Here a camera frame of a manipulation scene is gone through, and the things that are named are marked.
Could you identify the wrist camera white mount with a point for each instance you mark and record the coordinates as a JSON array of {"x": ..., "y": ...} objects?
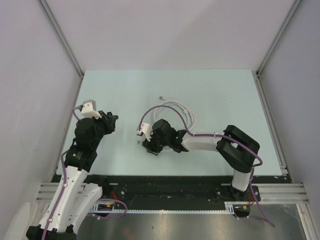
[
  {"x": 145, "y": 129},
  {"x": 89, "y": 110}
]

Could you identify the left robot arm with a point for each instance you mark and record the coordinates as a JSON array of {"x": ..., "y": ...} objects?
[{"x": 75, "y": 195}]

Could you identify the aluminium frame post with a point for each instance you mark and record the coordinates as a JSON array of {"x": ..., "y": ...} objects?
[
  {"x": 50, "y": 16},
  {"x": 279, "y": 35}
]

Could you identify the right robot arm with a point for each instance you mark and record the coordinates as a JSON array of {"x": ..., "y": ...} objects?
[{"x": 237, "y": 148}]

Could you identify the left aluminium frame post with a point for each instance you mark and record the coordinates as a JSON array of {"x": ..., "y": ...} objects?
[{"x": 50, "y": 16}]

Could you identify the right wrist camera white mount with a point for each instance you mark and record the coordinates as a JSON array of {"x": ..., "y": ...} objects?
[{"x": 145, "y": 129}]

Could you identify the right aluminium frame post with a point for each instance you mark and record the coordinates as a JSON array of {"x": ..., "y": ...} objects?
[{"x": 279, "y": 35}]

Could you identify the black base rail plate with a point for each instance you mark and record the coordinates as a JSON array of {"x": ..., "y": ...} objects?
[{"x": 182, "y": 193}]

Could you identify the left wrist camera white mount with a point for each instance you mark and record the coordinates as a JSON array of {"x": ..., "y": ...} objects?
[{"x": 89, "y": 110}]

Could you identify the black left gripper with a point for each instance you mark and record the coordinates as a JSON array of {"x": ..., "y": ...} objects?
[{"x": 109, "y": 121}]

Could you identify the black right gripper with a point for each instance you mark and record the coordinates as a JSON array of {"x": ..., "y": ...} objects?
[{"x": 149, "y": 144}]

